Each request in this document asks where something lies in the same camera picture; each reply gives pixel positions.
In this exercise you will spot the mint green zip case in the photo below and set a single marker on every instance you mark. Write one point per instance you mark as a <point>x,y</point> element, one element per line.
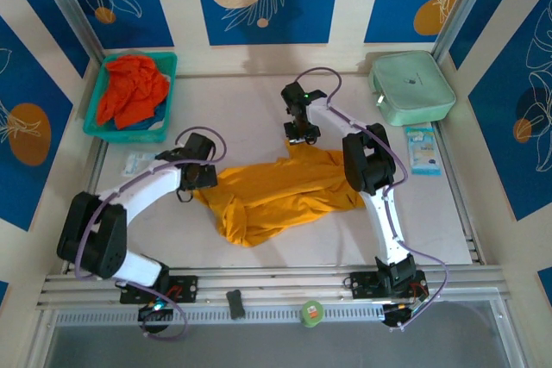
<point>414,88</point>

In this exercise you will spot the aluminium mounting rail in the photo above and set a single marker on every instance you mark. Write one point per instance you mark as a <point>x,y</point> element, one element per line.
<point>276,282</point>

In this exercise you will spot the yellow t-shirt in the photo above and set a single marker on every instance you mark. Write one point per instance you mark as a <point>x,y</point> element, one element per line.
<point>280,195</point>

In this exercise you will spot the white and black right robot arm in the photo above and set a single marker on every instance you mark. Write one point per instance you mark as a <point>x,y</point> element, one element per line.
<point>388,230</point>

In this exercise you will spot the blue cloth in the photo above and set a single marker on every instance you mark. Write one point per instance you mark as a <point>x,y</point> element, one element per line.
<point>158,114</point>

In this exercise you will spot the teal plastic basket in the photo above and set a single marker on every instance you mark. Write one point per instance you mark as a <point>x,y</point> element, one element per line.
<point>129,137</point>

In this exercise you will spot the white and blue sachet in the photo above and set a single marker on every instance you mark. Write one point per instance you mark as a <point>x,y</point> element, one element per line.
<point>136,165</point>

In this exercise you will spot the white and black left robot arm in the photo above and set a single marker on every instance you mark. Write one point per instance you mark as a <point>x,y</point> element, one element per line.
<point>146,187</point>

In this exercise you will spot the green tape roll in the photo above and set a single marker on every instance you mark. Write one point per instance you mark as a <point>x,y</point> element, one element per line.
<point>312,313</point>

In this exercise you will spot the orange t-shirt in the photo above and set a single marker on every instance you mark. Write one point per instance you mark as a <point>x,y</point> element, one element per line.
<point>129,88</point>

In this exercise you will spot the small black clip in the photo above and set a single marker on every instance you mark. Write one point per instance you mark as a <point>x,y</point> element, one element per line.
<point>235,304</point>

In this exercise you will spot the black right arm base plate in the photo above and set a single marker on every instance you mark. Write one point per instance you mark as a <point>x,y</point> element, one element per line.
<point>362,286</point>

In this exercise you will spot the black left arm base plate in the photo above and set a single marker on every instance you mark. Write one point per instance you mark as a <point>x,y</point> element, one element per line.
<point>185,289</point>

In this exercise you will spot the blue and white wipes packet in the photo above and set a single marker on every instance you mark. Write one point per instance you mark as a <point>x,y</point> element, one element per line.
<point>424,152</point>

